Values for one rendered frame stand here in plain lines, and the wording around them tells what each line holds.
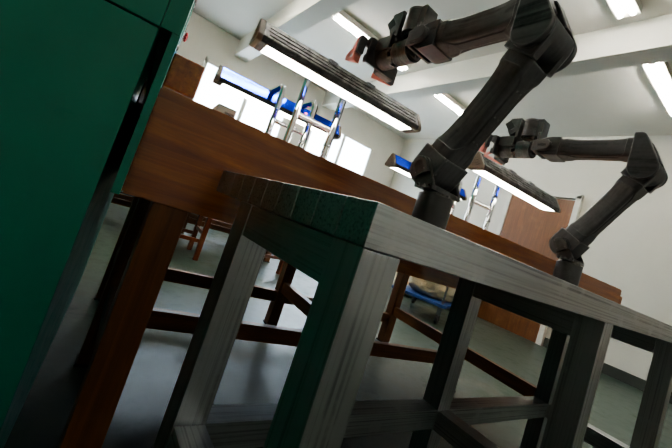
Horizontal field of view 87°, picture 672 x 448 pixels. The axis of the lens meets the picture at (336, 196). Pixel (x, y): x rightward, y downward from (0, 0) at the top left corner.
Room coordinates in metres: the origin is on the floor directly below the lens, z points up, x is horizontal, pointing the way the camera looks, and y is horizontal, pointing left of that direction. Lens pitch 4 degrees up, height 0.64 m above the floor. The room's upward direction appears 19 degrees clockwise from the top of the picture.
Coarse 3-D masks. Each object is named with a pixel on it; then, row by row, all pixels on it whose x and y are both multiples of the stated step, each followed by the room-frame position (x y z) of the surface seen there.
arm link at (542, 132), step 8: (528, 120) 1.12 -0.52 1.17; (536, 120) 1.11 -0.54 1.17; (544, 120) 1.09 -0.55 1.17; (528, 128) 1.12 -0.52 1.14; (536, 128) 1.11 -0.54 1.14; (544, 128) 1.09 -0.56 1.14; (536, 136) 1.11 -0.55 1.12; (544, 136) 1.10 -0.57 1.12; (536, 144) 1.07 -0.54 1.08; (544, 144) 1.04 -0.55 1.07; (536, 152) 1.09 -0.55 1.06
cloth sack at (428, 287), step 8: (408, 280) 4.15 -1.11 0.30; (416, 280) 4.02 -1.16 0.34; (424, 280) 3.96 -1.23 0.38; (416, 288) 4.06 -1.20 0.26; (424, 288) 3.96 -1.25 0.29; (432, 288) 3.92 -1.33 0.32; (440, 288) 3.91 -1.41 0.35; (448, 288) 3.94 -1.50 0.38; (432, 296) 3.95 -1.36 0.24; (440, 296) 3.94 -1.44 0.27; (448, 296) 3.97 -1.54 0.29
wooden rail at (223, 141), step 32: (160, 96) 0.57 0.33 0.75; (160, 128) 0.58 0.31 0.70; (192, 128) 0.61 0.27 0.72; (224, 128) 0.63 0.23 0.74; (256, 128) 0.66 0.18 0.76; (160, 160) 0.59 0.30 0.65; (192, 160) 0.61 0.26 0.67; (224, 160) 0.64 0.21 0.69; (256, 160) 0.67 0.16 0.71; (288, 160) 0.70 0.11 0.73; (320, 160) 0.73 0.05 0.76; (128, 192) 0.58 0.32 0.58; (160, 192) 0.60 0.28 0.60; (192, 192) 0.62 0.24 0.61; (352, 192) 0.78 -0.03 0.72; (384, 192) 0.82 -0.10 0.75; (448, 224) 0.93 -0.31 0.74; (512, 256) 1.08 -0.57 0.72; (544, 256) 1.17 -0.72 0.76; (608, 288) 1.40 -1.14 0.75
